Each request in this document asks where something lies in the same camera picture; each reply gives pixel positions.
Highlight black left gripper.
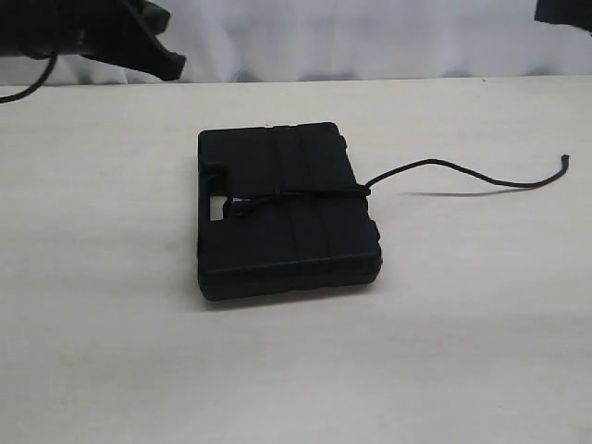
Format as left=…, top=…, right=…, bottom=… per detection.
left=1, top=0, right=186, bottom=81

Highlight black braided rope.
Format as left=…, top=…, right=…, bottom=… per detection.
left=226, top=154, right=571, bottom=218

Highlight black plastic carrying case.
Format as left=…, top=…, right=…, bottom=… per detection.
left=197, top=122, right=382, bottom=302

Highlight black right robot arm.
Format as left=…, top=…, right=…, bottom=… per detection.
left=535, top=0, right=592, bottom=32

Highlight white backdrop curtain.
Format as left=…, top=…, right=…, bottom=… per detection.
left=0, top=0, right=592, bottom=85

